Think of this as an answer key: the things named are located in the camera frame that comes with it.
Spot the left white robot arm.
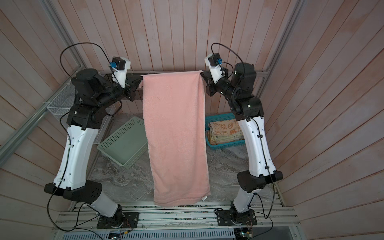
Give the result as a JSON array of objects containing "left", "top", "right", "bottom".
[{"left": 45, "top": 69, "right": 143, "bottom": 218}]

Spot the plain pink towel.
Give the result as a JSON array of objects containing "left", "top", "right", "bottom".
[{"left": 143, "top": 71, "right": 210, "bottom": 207}]

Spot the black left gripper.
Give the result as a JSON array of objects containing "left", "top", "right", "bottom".
[{"left": 94, "top": 74, "right": 142, "bottom": 109}]

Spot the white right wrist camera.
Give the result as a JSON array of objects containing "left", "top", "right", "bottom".
[{"left": 205, "top": 53, "right": 225, "bottom": 84}]

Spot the aluminium mounting rail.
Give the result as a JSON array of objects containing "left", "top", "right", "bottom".
[{"left": 50, "top": 201, "right": 301, "bottom": 240}]

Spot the black mesh wall basket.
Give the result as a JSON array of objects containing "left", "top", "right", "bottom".
[{"left": 105, "top": 74, "right": 143, "bottom": 102}]

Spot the green yellow striped towel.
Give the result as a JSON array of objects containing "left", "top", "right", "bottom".
[{"left": 207, "top": 133, "right": 244, "bottom": 145}]

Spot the white wire mesh shelf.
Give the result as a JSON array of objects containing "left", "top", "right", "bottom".
[{"left": 47, "top": 71, "right": 116, "bottom": 145}]

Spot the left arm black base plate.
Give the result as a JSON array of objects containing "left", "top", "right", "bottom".
[{"left": 97, "top": 212, "right": 140, "bottom": 229}]

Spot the light green plastic basket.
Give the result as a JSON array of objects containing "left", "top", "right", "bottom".
[{"left": 97, "top": 117, "right": 148, "bottom": 169}]

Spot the teal plastic basket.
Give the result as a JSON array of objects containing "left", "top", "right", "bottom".
[{"left": 205, "top": 113, "right": 245, "bottom": 150}]

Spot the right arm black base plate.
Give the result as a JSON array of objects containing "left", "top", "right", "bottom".
[{"left": 214, "top": 208, "right": 258, "bottom": 227}]

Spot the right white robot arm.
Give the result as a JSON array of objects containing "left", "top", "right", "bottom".
[{"left": 201, "top": 62, "right": 283, "bottom": 217}]

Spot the pink orange patterned towel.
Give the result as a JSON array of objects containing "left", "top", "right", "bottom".
[{"left": 209, "top": 119, "right": 242, "bottom": 137}]

